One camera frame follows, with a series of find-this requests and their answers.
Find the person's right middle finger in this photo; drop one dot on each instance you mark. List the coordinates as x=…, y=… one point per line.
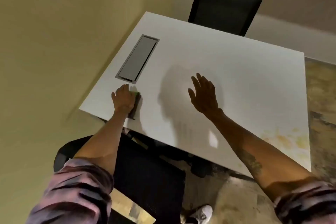
x=201, y=79

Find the green scrub sponge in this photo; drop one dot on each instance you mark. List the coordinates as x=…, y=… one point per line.
x=135, y=105

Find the pink tie-dye right sleeve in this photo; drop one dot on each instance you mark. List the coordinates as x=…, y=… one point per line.
x=309, y=202

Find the person's right forearm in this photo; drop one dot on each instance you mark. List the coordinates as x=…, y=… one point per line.
x=252, y=153

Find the black mesh office chair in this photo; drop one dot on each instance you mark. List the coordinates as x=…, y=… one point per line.
x=226, y=3

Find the black fabric office chair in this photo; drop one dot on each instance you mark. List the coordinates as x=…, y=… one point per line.
x=147, y=179

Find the white sneaker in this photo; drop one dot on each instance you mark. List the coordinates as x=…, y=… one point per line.
x=200, y=213

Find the pink tie-dye left sleeve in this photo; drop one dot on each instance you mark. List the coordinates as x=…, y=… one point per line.
x=76, y=192

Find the person's left thumb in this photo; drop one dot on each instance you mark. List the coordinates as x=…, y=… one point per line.
x=138, y=100

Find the person's left hand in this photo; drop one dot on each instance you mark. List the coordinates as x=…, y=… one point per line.
x=123, y=100

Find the pink tie-dye sleeve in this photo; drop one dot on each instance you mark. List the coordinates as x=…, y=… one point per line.
x=309, y=202
x=76, y=192

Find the person's left forearm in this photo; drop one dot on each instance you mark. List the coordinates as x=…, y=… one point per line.
x=105, y=142

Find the person's right hand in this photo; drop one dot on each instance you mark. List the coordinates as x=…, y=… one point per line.
x=206, y=97

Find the person's right thumb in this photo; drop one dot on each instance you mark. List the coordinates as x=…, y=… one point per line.
x=191, y=95

